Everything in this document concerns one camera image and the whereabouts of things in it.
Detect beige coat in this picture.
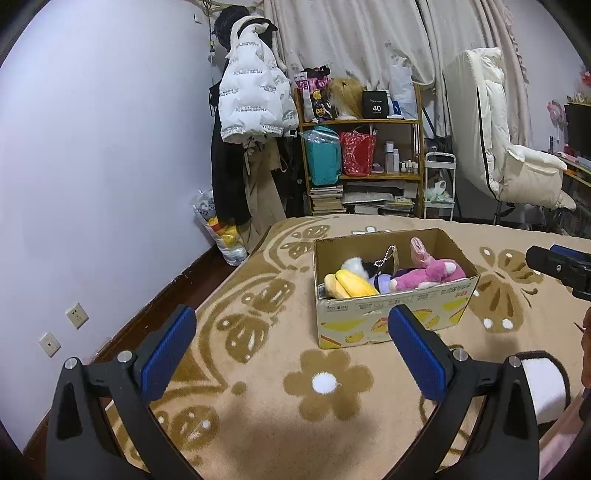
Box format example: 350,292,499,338
242,138,287,252

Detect beige curtain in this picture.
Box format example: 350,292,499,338
263,0,532,153

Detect wall socket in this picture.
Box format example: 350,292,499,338
39,332,62,357
65,303,89,329

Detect black coat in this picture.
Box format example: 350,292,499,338
210,60,252,227

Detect black box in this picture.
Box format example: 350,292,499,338
361,90,389,118

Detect pink desk fan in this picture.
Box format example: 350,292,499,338
547,99,566,153

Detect white recliner chair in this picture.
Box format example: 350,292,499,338
442,47,578,213

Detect black hat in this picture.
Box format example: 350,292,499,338
215,6,278,51

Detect white fuzzy slipper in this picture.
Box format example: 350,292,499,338
512,352,571,423

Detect black desk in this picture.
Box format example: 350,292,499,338
545,150,591,238

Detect white puffer jacket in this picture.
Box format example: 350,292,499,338
218,16,298,144

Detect person's pink pants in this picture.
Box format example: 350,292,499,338
538,392,591,480

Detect teal bag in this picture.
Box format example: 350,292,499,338
302,129,342,184

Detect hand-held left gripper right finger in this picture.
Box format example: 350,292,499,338
388,304,541,480

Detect clear bag of toys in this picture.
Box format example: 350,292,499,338
193,188,247,266

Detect dark hanging garment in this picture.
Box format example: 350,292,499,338
279,136,308,217

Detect white metal cart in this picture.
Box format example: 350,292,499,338
424,152,457,221

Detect black monitor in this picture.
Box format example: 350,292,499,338
564,102,591,158

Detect white-haired plush doll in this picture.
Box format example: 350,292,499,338
368,271,394,295

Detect cardboard box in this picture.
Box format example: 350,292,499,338
313,227,481,350

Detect stack of books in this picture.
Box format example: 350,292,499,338
309,185,345,215

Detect beige floral rug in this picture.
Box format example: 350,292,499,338
104,215,591,480

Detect red patterned bag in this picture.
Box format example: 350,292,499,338
339,130,376,177

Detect green and white bag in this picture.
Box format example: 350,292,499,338
426,181,451,204

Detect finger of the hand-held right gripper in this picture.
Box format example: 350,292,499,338
526,246,591,301
549,244,591,266

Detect person's right hand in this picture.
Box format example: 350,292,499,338
581,307,591,386

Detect patterned gift bag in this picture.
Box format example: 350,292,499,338
300,67,333,123

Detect pink plush toy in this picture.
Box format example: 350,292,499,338
389,237,467,292

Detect white plastic bag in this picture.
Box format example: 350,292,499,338
390,65,419,118

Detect wooden shelf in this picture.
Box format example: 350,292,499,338
295,83,424,217

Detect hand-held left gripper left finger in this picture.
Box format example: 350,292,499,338
46,305,198,480

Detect pile of magazines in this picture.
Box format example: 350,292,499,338
344,182,416,217

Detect white fluffy plush toy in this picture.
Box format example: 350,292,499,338
341,257,384,279

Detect blond wig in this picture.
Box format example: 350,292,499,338
329,78,365,118

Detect yellow plush toy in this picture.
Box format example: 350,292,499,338
324,269,380,299

